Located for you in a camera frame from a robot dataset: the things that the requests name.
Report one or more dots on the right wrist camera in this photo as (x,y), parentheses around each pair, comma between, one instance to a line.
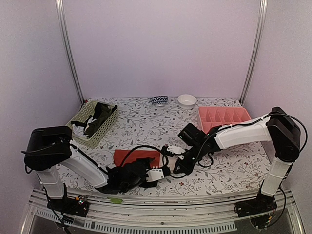
(171,150)

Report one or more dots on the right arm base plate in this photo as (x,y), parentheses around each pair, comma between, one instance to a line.
(254,207)

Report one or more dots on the green tape piece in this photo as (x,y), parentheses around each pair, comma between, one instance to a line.
(116,200)

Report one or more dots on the small white bowl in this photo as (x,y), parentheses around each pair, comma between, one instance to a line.
(186,101)

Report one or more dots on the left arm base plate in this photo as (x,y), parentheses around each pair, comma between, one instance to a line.
(69,206)

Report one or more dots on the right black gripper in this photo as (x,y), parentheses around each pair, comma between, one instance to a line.
(185,168)

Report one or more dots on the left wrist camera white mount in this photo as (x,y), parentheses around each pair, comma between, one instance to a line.
(156,174)

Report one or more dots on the front aluminium rail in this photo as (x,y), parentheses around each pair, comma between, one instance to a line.
(204,214)

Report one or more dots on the left aluminium frame post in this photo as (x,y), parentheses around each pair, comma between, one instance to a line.
(68,50)

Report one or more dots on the floral patterned table mat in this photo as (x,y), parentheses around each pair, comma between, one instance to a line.
(236,169)

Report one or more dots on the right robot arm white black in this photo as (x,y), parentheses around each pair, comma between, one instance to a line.
(277,127)

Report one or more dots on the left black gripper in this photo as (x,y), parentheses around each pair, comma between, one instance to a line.
(146,162)

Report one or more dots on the red cloth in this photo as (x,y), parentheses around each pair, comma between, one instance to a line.
(119,155)

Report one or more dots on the beige perforated plastic basket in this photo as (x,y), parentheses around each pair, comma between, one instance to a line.
(78,122)

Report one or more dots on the blue white zigzag bowl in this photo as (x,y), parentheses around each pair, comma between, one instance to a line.
(159,100)

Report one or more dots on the aluminium frame post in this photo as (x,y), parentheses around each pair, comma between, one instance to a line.
(256,45)
(68,50)

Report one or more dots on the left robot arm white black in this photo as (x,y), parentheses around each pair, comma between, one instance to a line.
(51,146)

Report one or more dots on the right aluminium frame post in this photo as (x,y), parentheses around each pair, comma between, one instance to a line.
(256,45)

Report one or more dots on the pink divided organizer tray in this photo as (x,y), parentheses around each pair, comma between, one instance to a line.
(209,117)

